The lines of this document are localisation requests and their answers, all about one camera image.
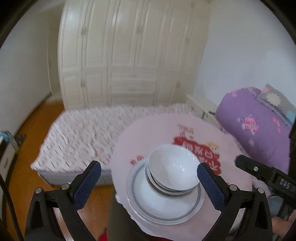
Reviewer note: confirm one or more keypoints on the white bedside table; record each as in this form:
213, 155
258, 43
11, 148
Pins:
202, 106

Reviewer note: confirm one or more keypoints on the person's right hand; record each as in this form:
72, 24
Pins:
281, 226

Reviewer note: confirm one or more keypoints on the grey-rimmed white plate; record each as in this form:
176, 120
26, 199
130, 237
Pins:
156, 209

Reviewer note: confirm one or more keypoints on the grey floral pillow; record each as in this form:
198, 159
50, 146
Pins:
278, 103

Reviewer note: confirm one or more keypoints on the purple floral quilt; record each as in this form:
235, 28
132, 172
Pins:
259, 130

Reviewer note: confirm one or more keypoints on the heart-patterned bed sheet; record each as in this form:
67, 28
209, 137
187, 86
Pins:
80, 136

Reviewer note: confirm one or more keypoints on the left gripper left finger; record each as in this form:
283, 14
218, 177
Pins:
75, 197

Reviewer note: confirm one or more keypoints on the white built-in wardrobe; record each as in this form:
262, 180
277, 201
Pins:
130, 52

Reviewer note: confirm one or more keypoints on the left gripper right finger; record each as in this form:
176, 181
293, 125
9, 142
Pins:
225, 200

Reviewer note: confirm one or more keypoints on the white bowl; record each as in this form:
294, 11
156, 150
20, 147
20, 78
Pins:
169, 153
174, 178

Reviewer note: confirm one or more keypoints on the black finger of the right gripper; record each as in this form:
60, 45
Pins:
256, 169

